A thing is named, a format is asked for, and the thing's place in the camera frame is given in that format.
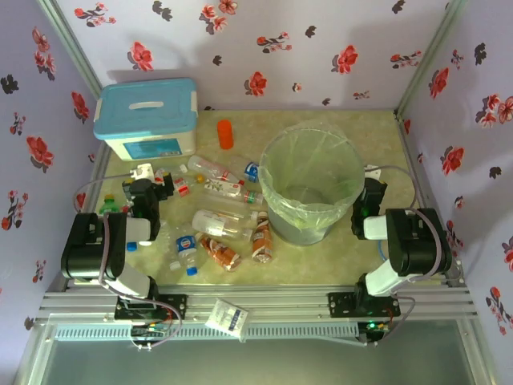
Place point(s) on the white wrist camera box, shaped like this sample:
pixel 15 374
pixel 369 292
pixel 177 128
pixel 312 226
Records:
pixel 142 171
pixel 372 171

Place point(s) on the blue stethoscope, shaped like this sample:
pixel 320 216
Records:
pixel 380 250

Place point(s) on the brown coffee drink bottle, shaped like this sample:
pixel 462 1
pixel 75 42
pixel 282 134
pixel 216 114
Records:
pixel 262 240

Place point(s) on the pale bottle blue cap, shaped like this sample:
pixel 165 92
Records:
pixel 131 246

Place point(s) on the aluminium frame post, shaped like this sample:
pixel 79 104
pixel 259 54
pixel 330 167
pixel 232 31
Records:
pixel 430 56
pixel 71 48

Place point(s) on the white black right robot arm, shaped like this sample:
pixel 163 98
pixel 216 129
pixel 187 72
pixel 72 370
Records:
pixel 417 244

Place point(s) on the orange patterned drink bottle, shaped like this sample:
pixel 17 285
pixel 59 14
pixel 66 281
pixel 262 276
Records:
pixel 220 252

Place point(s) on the small clear bottle red label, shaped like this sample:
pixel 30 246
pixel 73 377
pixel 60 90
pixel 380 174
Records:
pixel 182 187

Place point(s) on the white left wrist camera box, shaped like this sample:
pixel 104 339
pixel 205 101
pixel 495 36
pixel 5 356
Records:
pixel 142 171

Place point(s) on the white paper packet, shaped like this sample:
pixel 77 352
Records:
pixel 226 318

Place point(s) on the grey round waste bin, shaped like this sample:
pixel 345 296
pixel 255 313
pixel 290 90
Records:
pixel 304 236

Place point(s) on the aluminium frame cross rail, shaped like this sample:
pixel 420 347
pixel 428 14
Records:
pixel 260 305

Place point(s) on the long clear bottle white cap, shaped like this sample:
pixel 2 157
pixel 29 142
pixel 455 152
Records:
pixel 240 216

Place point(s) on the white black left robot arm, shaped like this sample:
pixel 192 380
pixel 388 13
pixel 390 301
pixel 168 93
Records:
pixel 88 248

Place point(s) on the clear bottle red white label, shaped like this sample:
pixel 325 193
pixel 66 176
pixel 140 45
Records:
pixel 204 165

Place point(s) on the blue lidded white storage box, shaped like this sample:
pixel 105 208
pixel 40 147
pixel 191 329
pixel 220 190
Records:
pixel 160 116

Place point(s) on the green soda bottle yellow cap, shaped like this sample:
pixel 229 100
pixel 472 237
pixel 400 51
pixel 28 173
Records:
pixel 110 206

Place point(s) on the clear bottle green red label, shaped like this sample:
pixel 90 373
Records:
pixel 250 196

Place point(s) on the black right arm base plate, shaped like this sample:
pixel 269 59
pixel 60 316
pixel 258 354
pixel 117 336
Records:
pixel 340 305

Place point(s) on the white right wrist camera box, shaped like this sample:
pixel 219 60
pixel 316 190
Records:
pixel 372 171

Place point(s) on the clear bottle blue white label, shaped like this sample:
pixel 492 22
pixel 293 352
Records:
pixel 251 170

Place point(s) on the orange plastic cylinder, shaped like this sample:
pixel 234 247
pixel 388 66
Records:
pixel 225 134

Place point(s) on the clear bottle orange V label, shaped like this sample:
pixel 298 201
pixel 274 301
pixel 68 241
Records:
pixel 208 222

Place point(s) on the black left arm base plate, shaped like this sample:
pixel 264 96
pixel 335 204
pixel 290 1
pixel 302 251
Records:
pixel 176 306

